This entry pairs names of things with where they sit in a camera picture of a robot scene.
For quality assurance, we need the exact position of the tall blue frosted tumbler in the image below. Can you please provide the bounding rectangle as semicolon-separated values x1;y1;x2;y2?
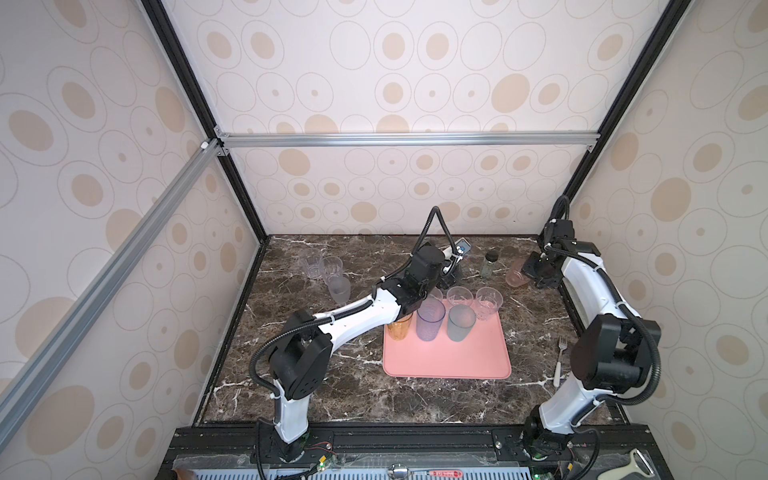
416;297;446;342

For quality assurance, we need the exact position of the tall teal textured tumbler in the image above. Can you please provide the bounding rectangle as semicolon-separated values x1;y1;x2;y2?
446;304;476;342

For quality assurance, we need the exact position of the tall yellow plastic tumbler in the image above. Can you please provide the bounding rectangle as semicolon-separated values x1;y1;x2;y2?
387;314;413;341

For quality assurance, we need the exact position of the frosted clear cup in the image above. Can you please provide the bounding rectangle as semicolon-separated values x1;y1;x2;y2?
326;275;351;306

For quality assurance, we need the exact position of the pink short plastic cup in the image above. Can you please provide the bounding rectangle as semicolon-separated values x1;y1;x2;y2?
505;258;530;288

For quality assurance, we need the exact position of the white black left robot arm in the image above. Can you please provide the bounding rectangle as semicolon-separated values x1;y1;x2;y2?
249;238;471;445

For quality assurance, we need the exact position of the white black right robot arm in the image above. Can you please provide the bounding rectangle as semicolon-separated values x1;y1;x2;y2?
523;240;661;441

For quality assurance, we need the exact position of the pink plastic tray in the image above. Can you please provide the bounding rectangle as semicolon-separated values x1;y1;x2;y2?
382;313;511;379

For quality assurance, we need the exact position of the herb spice jar black lid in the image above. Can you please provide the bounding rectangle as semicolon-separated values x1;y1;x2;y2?
480;249;499;279

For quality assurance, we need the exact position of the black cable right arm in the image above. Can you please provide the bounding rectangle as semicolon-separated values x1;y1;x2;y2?
548;194;662;480

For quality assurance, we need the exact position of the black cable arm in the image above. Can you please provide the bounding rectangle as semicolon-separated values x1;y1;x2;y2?
248;205;460;480
548;194;662;480

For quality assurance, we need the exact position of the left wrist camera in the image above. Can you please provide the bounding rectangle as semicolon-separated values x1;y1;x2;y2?
444;238;472;259

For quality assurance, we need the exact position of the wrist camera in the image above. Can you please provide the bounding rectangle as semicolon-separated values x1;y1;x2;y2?
540;218;576;246
444;238;472;259

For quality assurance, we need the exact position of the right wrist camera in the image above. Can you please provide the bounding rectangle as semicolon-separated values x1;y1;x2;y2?
540;218;576;246

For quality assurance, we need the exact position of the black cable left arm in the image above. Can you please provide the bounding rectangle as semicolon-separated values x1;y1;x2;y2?
248;205;460;480

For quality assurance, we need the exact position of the white handled fork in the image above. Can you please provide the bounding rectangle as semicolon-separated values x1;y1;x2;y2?
553;337;568;389

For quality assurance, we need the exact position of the aluminium rail back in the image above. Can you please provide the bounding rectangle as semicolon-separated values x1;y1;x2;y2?
220;131;600;149

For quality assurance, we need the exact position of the aluminium rail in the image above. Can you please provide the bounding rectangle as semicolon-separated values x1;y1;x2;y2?
220;131;600;149
1;138;222;448

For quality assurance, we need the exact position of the white handled tool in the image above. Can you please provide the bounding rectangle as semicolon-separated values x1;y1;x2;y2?
597;448;656;480

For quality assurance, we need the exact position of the black corner frame post left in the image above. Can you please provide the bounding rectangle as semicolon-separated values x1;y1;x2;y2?
140;0;269;244

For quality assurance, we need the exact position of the black corner frame post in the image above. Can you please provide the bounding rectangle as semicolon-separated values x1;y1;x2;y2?
550;0;693;218
140;0;269;244

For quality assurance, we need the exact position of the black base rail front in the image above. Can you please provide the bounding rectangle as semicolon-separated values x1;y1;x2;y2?
155;422;673;479

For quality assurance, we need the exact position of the black corner frame post right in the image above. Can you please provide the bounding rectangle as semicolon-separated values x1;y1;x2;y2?
550;0;693;218

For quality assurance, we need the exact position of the aluminium rail left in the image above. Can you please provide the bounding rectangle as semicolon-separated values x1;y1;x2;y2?
1;138;222;448

